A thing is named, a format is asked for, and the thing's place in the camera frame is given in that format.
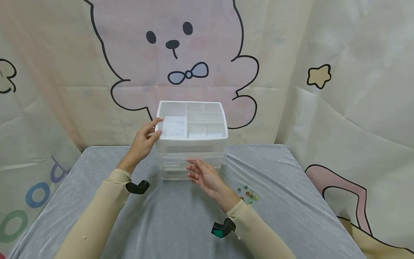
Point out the person's right hand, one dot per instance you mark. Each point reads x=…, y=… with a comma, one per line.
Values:
x=212, y=184

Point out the person's right index finger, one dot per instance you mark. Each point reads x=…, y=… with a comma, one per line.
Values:
x=192, y=162

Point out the person's left index finger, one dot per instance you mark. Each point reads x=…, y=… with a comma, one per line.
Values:
x=151, y=124

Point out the person's left fingers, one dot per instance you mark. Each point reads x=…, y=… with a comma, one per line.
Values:
x=151, y=131

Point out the person's right ring finger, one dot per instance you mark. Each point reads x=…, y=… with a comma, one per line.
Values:
x=193, y=175

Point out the black wrist band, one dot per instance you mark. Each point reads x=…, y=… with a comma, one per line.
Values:
x=228, y=226
x=137, y=187

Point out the person's right thumb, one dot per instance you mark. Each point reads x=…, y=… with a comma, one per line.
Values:
x=200, y=164

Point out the person's left thumb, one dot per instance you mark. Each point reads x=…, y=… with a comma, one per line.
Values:
x=156, y=136

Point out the person's left forearm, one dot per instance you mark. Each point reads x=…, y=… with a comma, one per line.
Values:
x=97, y=216

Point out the white plastic drawer organizer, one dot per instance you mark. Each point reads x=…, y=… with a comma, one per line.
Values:
x=207, y=144

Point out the person's left hand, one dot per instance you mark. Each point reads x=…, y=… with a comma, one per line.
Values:
x=139, y=144

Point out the pile of coloured glass marbles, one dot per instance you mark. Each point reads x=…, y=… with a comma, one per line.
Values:
x=247, y=194

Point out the person's right little finger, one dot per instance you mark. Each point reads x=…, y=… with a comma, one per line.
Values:
x=195, y=180

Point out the clear plastic drawer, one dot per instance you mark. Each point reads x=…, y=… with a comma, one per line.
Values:
x=168, y=160
x=174, y=174

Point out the person's right middle finger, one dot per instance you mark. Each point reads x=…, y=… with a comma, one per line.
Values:
x=192, y=168

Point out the person's right forearm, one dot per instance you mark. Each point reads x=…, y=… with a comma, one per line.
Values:
x=262, y=232

